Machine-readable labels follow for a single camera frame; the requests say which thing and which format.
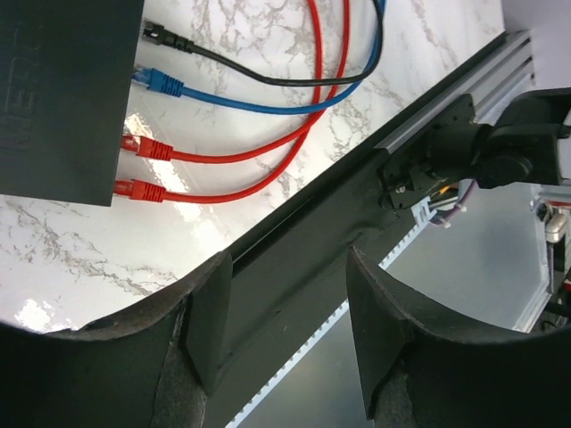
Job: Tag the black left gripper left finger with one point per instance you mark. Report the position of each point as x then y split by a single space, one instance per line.
151 364

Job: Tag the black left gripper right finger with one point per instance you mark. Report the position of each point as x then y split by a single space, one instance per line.
422 364

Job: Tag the black network switch box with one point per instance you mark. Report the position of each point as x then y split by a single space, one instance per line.
66 68

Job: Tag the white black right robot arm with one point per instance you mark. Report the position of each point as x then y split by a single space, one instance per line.
522 146

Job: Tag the white slotted cable duct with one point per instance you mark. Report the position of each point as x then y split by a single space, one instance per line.
422 215

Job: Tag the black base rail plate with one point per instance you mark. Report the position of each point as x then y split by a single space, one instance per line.
289 270

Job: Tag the aluminium frame rail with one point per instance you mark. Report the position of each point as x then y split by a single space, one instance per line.
500 71

